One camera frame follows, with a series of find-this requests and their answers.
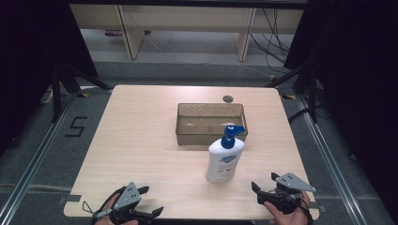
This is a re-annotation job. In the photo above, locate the black metal stand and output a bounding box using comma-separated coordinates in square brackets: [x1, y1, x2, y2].
[266, 62, 318, 124]
[51, 63, 114, 123]

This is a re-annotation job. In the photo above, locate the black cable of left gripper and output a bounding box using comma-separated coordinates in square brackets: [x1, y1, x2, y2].
[82, 186, 127, 219]

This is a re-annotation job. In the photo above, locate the person's left hand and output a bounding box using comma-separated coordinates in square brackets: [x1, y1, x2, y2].
[93, 193, 139, 225]

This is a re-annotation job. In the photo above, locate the grey tape strip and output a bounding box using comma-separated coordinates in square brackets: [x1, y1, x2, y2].
[58, 194, 83, 204]
[311, 202, 327, 214]

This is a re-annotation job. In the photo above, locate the aluminium floor rail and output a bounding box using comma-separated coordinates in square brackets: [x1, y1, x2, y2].
[0, 90, 78, 225]
[295, 95, 370, 225]

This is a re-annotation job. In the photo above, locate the thick black floor cable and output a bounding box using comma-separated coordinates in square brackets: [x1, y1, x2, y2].
[287, 106, 312, 125]

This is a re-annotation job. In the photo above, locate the person's right hand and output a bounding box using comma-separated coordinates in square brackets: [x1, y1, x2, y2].
[263, 190, 313, 225]

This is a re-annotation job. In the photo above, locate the black strap of right gripper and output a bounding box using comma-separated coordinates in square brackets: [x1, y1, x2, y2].
[294, 193, 314, 225]

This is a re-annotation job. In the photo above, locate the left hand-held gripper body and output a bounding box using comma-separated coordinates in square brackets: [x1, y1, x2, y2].
[92, 181, 148, 225]

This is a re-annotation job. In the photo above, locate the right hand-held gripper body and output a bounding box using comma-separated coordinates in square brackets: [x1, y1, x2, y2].
[256, 172, 317, 216]

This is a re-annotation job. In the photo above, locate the black curtain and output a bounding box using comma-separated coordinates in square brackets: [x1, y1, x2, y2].
[283, 0, 398, 217]
[0, 0, 99, 156]

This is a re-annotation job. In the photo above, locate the bundle of black cables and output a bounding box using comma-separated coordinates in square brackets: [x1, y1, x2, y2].
[250, 7, 292, 73]

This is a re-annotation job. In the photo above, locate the clear brown plastic storage box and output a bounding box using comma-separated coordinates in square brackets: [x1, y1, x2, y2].
[175, 102, 249, 146]

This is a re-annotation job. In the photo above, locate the light wooden desk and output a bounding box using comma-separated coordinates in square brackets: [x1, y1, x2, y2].
[69, 3, 304, 62]

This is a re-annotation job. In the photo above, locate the white pump bottle blue cap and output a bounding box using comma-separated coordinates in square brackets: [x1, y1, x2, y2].
[205, 125, 247, 184]

